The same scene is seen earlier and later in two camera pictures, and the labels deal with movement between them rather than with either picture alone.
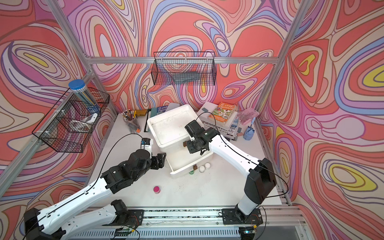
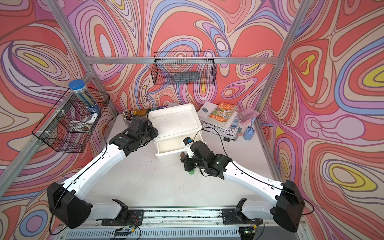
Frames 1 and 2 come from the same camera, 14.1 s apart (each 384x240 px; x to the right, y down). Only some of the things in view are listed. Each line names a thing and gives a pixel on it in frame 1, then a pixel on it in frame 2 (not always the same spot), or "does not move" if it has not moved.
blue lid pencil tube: x=79 y=87 does not move
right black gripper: x=191 y=149 to x=186 y=160
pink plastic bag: x=247 y=114 does not move
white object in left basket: x=83 y=126 does not move
